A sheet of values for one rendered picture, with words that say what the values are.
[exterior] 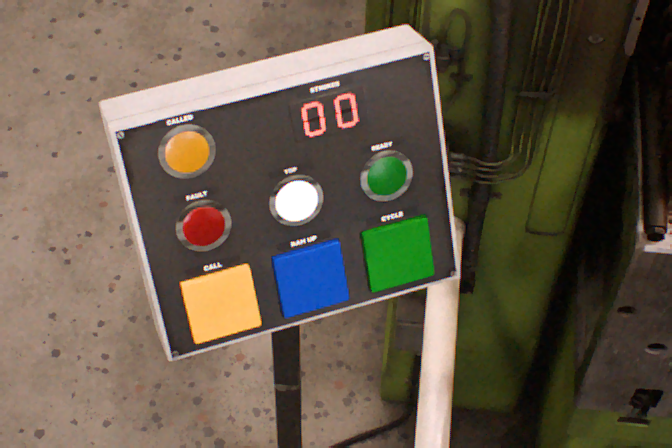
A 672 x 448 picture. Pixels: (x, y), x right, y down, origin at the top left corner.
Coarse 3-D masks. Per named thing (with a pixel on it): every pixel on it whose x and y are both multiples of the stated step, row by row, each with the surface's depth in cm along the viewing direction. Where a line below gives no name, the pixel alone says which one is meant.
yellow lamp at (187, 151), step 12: (192, 132) 128; (168, 144) 128; (180, 144) 128; (192, 144) 129; (204, 144) 129; (168, 156) 129; (180, 156) 129; (192, 156) 129; (204, 156) 130; (180, 168) 129; (192, 168) 130
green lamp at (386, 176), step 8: (384, 160) 136; (392, 160) 136; (400, 160) 136; (376, 168) 136; (384, 168) 136; (392, 168) 136; (400, 168) 137; (368, 176) 136; (376, 176) 136; (384, 176) 136; (392, 176) 137; (400, 176) 137; (368, 184) 137; (376, 184) 137; (384, 184) 137; (392, 184) 137; (400, 184) 138; (376, 192) 137; (384, 192) 137; (392, 192) 138
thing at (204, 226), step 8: (200, 208) 132; (208, 208) 132; (192, 216) 132; (200, 216) 132; (208, 216) 133; (216, 216) 133; (184, 224) 132; (192, 224) 132; (200, 224) 133; (208, 224) 133; (216, 224) 133; (224, 224) 134; (184, 232) 133; (192, 232) 133; (200, 232) 133; (208, 232) 133; (216, 232) 134; (192, 240) 133; (200, 240) 133; (208, 240) 134; (216, 240) 134
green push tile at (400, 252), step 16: (400, 224) 139; (416, 224) 140; (368, 240) 139; (384, 240) 139; (400, 240) 140; (416, 240) 141; (368, 256) 140; (384, 256) 140; (400, 256) 141; (416, 256) 141; (368, 272) 141; (384, 272) 141; (400, 272) 142; (416, 272) 142; (432, 272) 143; (384, 288) 142
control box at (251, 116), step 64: (256, 64) 135; (320, 64) 132; (384, 64) 131; (128, 128) 126; (192, 128) 128; (256, 128) 130; (320, 128) 132; (384, 128) 135; (128, 192) 129; (192, 192) 131; (256, 192) 133; (320, 192) 135; (448, 192) 140; (192, 256) 134; (256, 256) 137; (448, 256) 144
